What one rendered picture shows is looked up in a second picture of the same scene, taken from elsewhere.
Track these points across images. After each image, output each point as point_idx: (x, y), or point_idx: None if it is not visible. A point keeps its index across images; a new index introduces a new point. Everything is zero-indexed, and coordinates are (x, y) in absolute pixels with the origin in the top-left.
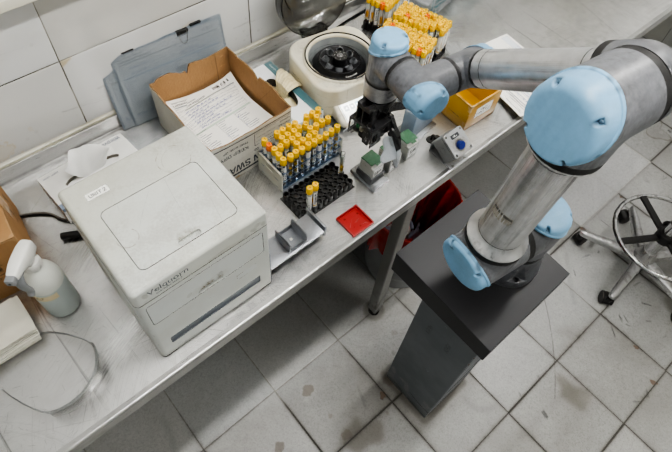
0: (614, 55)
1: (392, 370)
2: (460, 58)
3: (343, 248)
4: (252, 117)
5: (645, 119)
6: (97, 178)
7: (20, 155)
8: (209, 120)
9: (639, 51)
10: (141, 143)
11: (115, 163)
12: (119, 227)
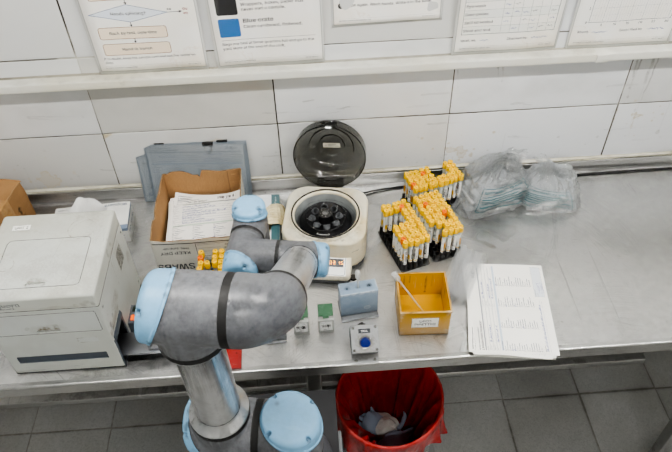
0: (206, 273)
1: None
2: (287, 246)
3: None
4: (223, 232)
5: (190, 332)
6: (31, 219)
7: (64, 188)
8: (192, 220)
9: (223, 279)
10: (146, 216)
11: (49, 214)
12: (8, 256)
